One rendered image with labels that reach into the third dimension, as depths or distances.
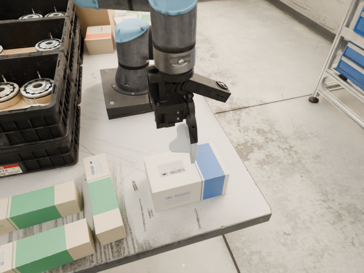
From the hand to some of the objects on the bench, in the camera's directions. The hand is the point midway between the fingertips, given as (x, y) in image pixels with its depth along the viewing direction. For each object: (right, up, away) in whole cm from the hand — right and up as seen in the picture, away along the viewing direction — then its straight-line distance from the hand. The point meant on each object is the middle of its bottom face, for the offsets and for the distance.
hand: (185, 140), depth 64 cm
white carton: (0, -13, +13) cm, 18 cm away
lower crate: (-62, +19, +46) cm, 79 cm away
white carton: (-28, +52, +80) cm, 99 cm away
